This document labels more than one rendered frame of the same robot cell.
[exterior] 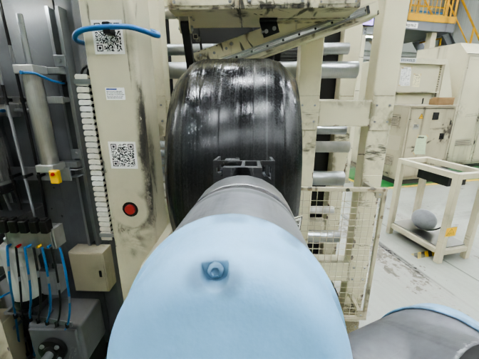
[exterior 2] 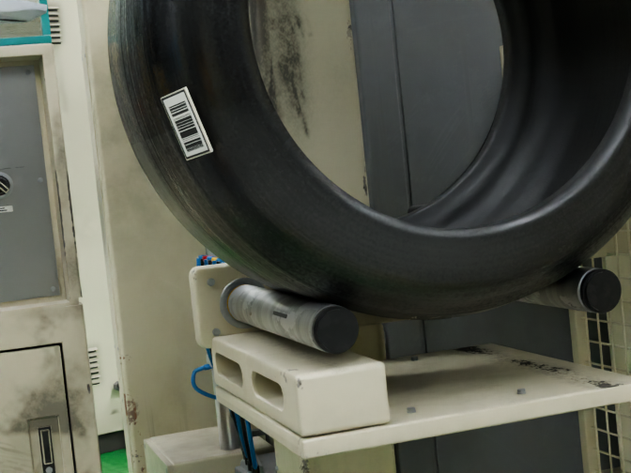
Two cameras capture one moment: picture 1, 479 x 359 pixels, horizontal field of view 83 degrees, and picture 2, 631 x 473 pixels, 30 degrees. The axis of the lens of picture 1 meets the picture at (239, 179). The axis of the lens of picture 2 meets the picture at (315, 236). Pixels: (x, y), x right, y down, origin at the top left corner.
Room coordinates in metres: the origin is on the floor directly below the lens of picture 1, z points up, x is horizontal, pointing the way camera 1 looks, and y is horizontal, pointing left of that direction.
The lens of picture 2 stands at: (0.28, -1.12, 1.04)
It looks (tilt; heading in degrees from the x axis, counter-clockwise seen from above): 3 degrees down; 70
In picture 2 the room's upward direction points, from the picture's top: 6 degrees counter-clockwise
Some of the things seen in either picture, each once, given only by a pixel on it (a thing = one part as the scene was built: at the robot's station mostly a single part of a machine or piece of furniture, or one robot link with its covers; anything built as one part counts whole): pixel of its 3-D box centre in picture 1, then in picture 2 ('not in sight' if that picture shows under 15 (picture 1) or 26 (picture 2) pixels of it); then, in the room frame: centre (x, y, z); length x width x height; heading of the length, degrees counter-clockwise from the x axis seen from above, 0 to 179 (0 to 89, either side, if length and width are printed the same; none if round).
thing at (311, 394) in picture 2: not in sight; (289, 374); (0.66, 0.06, 0.84); 0.36 x 0.09 x 0.06; 88
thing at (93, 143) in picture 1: (100, 162); not in sight; (0.77, 0.40, 1.19); 0.05 x 0.04 x 0.48; 178
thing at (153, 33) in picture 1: (119, 33); not in sight; (0.79, 0.31, 1.53); 0.19 x 0.19 x 0.06; 88
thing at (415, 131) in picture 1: (412, 143); not in sight; (4.55, -2.91, 0.62); 0.91 x 0.58 x 1.25; 104
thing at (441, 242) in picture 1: (432, 206); not in sight; (2.35, -1.79, 0.40); 0.60 x 0.35 x 0.80; 14
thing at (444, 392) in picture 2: not in sight; (413, 389); (0.80, 0.06, 0.80); 0.37 x 0.36 x 0.02; 178
